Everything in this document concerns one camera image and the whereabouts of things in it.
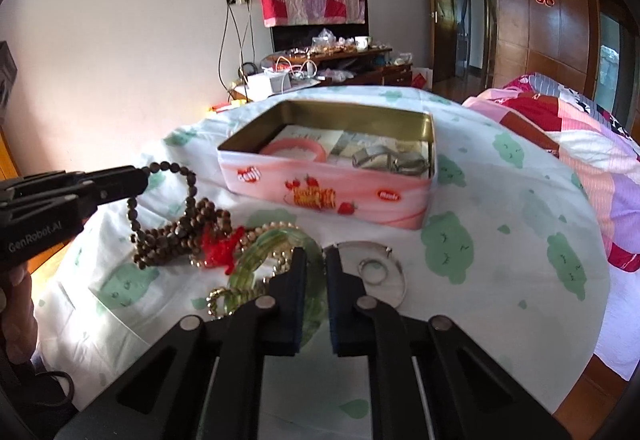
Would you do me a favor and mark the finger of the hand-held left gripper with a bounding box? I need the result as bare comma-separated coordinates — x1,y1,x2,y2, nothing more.
0,165,151,226

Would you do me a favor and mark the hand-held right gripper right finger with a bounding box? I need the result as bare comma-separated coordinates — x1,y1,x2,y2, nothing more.
324,245,573,440

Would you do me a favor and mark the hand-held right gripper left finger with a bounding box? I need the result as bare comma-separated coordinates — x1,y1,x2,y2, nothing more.
55,247,308,440

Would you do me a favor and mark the small silver ring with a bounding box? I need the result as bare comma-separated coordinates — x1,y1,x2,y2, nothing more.
357,257,391,285

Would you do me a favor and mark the green jade bangle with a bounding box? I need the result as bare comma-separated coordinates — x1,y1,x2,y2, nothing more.
325,240,408,308
222,229,328,351

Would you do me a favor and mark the cream pearl bead necklace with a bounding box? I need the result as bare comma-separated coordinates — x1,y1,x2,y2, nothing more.
190,221,301,319

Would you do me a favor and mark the brown wooden bead necklace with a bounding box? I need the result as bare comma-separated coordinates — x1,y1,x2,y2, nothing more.
127,161,233,271

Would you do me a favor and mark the red knot tassel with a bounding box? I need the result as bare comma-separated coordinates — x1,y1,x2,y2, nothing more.
200,225,246,276

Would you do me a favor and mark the pink tin box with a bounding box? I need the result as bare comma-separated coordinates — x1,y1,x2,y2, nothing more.
217,100,437,231

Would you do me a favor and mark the person's left hand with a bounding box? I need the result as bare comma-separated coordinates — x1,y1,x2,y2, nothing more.
0,265,36,361

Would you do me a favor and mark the pink bangle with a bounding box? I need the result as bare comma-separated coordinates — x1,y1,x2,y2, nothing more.
260,139,328,164

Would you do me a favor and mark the dark grey box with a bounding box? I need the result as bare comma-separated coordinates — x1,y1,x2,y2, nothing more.
0,41,18,121

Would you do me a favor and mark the cloud-print white tablecloth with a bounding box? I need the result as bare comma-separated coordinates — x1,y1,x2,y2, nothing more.
32,85,611,440

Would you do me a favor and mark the white paper card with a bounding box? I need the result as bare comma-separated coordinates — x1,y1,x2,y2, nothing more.
274,125,345,156

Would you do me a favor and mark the white cardboard box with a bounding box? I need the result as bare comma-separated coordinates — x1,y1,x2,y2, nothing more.
245,72,291,101

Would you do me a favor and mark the wooden television cabinet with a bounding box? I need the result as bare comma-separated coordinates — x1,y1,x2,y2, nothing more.
230,47,416,101

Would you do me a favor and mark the black television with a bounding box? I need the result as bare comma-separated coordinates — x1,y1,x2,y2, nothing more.
270,20,371,58

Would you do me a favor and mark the clear plastic bag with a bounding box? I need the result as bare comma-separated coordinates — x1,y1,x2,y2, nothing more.
311,29,337,52

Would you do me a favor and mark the red patchwork television cover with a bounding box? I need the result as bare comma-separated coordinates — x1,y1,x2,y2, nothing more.
258,0,368,27

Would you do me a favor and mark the brown wooden door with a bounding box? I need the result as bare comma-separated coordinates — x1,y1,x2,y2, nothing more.
430,0,458,86

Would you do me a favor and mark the pink red patchwork quilt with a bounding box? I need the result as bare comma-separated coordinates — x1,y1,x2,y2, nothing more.
462,72,640,381

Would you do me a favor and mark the brown wooden wardrobe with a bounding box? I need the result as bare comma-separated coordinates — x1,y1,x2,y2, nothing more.
417,0,601,96

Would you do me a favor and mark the glass door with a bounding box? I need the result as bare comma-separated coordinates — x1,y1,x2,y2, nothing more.
597,10,626,106

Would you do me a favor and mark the silver rhinestone bracelet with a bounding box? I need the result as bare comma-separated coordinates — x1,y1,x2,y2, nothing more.
351,145,430,178

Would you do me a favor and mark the black power cable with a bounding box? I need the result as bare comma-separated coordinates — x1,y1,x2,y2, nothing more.
239,0,257,71
217,2,241,91

